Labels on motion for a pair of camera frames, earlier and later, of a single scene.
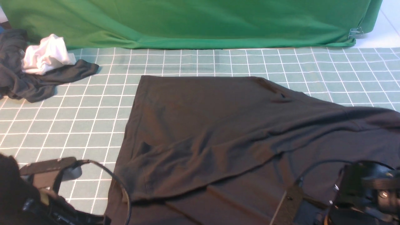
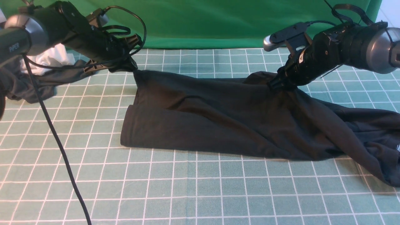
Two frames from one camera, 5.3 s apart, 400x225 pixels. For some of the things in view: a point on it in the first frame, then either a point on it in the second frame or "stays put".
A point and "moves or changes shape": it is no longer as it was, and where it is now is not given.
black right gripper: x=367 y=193 -> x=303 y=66
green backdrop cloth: x=173 y=24 stays put
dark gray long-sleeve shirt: x=221 y=150 moves or changes shape
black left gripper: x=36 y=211 -> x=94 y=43
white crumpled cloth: x=51 y=52 stays put
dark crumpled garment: x=27 y=87 stays put
